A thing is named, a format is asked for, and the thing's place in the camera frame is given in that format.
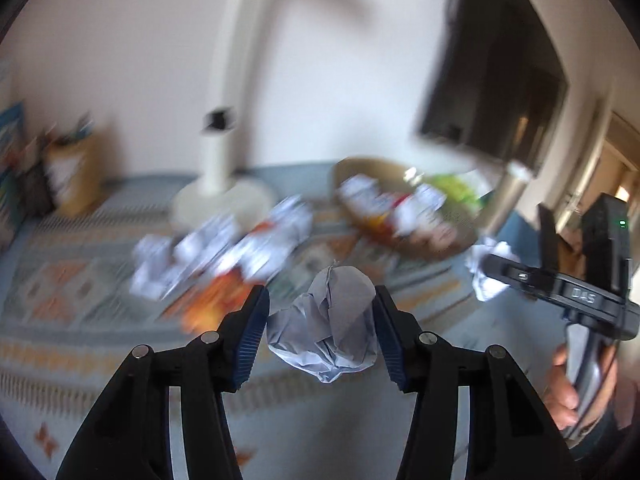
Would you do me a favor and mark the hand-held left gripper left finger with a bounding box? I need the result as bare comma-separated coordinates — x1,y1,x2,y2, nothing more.
55,284,271,480

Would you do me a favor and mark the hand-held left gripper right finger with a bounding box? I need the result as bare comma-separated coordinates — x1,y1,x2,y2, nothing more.
372,285,583,480

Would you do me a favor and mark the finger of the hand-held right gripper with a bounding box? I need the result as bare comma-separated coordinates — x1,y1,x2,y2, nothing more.
482,254,556,302

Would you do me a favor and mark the white paper ball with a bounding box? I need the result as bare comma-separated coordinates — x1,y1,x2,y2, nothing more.
465,240,516,302

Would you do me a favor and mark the orange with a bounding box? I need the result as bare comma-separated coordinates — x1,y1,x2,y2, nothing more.
180,275,253,333

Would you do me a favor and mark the blue-grey paper ball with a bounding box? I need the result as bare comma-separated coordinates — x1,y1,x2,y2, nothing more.
266,265,378,385

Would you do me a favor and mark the pile of papers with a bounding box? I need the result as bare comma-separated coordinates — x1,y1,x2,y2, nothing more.
129,195,315,302

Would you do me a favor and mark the checked paper ball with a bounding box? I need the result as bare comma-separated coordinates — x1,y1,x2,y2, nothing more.
395,184,447,233

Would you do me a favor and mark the grey paper ball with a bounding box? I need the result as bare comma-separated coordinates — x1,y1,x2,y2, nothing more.
340,174,388,213

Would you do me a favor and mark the person's right hand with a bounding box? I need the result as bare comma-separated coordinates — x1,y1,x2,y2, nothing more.
544,347,621,433

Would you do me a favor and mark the golden monitor stand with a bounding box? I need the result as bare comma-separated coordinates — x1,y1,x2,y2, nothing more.
480,162,533,241

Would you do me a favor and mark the wooden door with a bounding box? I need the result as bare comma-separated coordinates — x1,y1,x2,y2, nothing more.
547,80,640,261

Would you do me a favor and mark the green tissue pack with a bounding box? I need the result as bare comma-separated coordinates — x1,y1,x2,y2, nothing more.
430,172,493,211

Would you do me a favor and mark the white desk lamp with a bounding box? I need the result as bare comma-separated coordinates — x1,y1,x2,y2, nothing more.
170,0,276,233

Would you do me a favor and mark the patterned woven mat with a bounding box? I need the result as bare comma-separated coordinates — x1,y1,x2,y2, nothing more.
0,172,551,480

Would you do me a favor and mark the black monitor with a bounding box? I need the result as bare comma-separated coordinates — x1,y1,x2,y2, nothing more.
417,0,571,178

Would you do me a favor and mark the cardboard pen holder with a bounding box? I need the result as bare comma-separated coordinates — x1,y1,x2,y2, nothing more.
45,130,108,218

